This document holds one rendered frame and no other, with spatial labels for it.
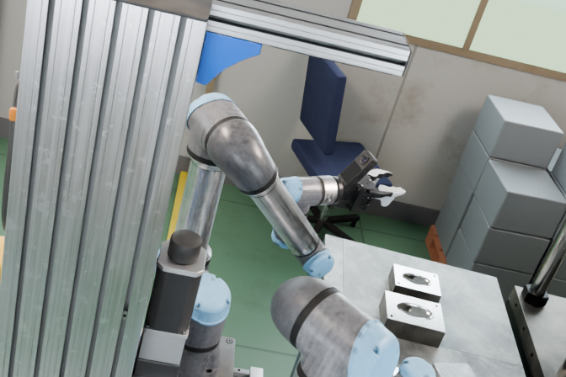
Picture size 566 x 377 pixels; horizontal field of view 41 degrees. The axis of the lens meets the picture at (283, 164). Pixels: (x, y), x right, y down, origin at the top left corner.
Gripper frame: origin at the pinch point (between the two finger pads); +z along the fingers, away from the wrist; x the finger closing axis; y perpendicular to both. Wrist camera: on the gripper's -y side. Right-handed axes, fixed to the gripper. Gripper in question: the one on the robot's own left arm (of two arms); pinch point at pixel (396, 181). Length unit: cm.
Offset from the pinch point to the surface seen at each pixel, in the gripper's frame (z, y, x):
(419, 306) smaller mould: 40, 60, -1
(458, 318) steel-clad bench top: 59, 66, 2
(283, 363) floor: 42, 154, -49
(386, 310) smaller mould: 26, 60, -2
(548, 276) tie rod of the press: 100, 54, -2
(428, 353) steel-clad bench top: 36, 64, 14
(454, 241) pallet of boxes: 165, 133, -94
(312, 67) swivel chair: 94, 78, -179
